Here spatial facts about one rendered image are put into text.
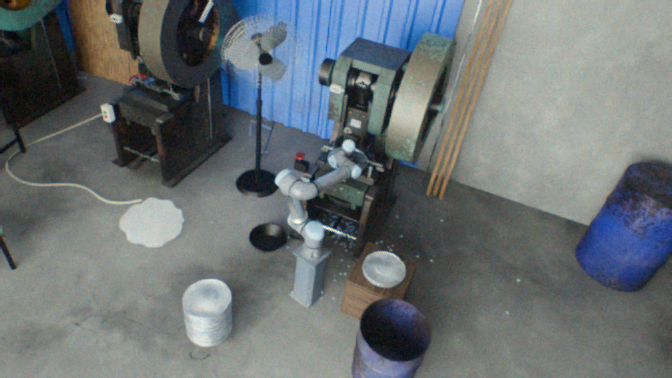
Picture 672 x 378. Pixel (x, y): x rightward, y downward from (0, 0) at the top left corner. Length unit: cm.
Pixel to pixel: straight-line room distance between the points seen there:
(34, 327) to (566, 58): 418
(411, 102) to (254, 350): 183
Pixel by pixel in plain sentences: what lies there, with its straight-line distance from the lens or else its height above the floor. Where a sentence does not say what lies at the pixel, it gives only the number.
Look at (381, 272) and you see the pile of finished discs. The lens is 322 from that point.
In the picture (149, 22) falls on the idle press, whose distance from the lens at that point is 350.
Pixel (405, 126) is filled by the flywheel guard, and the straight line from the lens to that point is 281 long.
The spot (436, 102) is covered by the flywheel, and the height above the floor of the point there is 138.
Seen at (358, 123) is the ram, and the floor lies 107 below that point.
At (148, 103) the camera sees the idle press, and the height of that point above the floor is 66.
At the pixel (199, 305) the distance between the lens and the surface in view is 308.
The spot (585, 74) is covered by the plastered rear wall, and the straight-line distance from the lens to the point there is 425.
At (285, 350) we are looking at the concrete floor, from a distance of 325.
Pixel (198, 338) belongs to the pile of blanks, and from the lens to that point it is 323.
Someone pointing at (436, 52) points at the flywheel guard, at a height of 172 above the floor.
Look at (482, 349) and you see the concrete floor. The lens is 357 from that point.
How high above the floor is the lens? 278
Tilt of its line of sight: 40 degrees down
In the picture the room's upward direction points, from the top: 9 degrees clockwise
